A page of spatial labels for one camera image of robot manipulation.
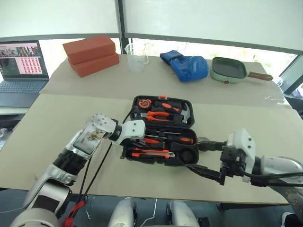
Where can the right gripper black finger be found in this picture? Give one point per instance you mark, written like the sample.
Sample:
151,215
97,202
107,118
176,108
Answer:
213,145
210,173

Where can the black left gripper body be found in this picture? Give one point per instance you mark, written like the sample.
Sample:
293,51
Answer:
138,142

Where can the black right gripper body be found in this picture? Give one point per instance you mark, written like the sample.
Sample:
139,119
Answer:
230,157

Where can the black orange phillips screwdriver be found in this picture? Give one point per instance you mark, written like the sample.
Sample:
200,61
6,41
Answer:
180,140

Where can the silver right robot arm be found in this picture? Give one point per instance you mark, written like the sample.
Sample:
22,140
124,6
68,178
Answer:
279,165

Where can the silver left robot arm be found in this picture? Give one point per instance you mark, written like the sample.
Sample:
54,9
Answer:
47,189

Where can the black tool case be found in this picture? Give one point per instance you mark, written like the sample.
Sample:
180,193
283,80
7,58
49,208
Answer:
187,154

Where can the orange utility knife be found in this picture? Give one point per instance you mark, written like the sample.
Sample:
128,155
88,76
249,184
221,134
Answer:
151,153

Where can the thin black precision screwdriver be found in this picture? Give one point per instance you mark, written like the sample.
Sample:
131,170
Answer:
163,132

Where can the beige paper table cover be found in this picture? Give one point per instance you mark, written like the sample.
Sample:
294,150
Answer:
142,179
154,85

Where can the orange black tape measure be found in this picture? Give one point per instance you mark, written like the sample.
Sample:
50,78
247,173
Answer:
144,104

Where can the grey rounded robot leg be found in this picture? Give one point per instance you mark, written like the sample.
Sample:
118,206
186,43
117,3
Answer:
123,214
182,215

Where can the green electric frying pan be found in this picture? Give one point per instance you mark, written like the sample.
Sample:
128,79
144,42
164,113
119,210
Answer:
227,69

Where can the blue boxing glove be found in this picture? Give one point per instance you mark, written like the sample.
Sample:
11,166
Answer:
189,67

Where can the clear plastic measuring cup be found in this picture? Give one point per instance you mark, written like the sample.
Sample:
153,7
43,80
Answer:
136,59

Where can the red brick block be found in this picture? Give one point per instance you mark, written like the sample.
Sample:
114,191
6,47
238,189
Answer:
88,47
97,65

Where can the open laptop computer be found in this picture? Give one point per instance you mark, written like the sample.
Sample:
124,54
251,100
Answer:
22,71

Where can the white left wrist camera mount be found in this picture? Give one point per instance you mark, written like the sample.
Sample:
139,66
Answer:
133,127

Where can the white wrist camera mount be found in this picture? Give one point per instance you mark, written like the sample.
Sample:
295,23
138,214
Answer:
243,144
133,127

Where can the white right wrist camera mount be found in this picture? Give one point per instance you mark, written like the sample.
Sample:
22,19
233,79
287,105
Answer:
243,144

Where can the dark window frame post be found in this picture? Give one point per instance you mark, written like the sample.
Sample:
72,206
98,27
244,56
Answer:
121,23

